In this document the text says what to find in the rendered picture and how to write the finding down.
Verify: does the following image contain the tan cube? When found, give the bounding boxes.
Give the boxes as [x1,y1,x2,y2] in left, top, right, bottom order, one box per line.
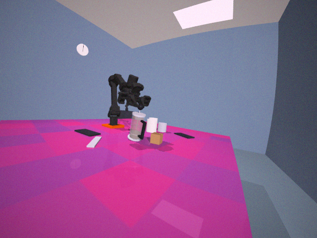
[150,132,163,145]

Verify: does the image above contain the french press coffee maker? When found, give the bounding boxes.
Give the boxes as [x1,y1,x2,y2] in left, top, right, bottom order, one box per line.
[127,104,147,141]

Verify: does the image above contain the white flat bar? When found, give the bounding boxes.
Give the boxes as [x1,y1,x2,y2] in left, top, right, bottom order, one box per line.
[87,136,102,148]

